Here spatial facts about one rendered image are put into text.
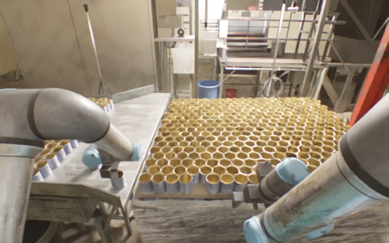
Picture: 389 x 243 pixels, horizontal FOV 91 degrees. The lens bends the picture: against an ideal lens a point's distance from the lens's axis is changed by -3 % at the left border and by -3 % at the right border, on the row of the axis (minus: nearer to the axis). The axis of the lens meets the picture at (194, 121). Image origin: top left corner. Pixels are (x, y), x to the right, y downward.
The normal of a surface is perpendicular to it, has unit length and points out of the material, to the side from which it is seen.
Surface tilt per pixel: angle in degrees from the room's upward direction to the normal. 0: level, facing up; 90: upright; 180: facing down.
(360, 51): 90
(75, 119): 81
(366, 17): 90
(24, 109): 51
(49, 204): 90
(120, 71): 90
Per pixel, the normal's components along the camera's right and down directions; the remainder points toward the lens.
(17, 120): 0.04, 0.17
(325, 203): -0.77, 0.40
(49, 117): 0.33, 0.17
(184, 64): -0.04, 0.48
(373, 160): -0.92, 0.04
